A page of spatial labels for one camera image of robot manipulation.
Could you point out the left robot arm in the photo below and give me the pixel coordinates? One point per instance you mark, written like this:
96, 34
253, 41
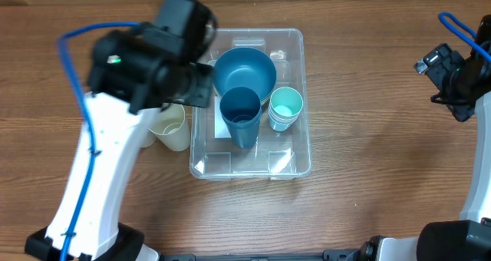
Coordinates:
139, 71

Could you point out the clear plastic storage bin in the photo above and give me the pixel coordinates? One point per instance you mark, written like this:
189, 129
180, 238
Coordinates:
276, 155

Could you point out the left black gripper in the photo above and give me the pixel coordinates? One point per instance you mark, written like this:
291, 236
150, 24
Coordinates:
202, 96

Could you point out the dark blue tall cup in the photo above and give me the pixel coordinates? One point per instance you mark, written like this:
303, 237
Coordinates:
240, 107
244, 130

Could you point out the cream tall cup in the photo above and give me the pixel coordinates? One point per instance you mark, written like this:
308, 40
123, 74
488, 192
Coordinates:
149, 139
171, 128

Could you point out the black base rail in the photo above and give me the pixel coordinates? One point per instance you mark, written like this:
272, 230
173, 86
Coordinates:
249, 257

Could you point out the white label in bin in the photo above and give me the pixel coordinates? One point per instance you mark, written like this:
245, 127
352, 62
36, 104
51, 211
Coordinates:
220, 129

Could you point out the dark blue bowl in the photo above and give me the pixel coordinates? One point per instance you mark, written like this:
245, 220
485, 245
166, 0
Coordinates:
245, 67

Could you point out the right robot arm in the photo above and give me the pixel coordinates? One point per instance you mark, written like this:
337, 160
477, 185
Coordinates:
467, 235

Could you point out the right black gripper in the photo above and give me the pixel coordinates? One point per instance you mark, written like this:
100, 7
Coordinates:
462, 110

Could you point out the pink small cup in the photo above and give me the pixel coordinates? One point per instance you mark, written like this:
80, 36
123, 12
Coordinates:
272, 114

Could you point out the light blue small cup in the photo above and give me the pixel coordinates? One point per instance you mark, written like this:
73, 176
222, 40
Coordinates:
280, 125

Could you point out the mint green small cup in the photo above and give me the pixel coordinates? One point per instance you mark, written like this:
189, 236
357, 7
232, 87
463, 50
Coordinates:
286, 102

